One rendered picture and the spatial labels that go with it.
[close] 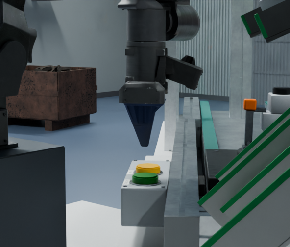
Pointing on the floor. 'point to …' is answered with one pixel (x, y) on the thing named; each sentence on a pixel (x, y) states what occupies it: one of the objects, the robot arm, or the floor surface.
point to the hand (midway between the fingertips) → (145, 123)
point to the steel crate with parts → (54, 96)
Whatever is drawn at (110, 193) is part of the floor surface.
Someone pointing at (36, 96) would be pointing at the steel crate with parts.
